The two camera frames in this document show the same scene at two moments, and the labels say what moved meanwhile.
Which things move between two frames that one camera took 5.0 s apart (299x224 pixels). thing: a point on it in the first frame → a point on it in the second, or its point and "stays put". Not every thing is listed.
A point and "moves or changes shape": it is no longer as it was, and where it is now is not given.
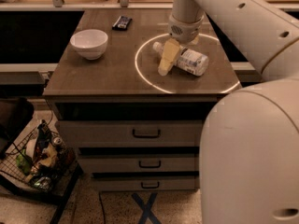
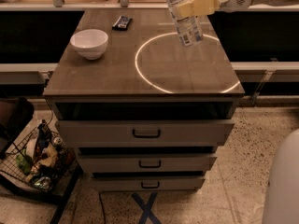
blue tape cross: x=146 y=208 stays put
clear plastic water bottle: x=188 y=61 moves or changes shape
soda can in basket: x=56 y=140 stays put
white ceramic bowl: x=90 y=43 stays put
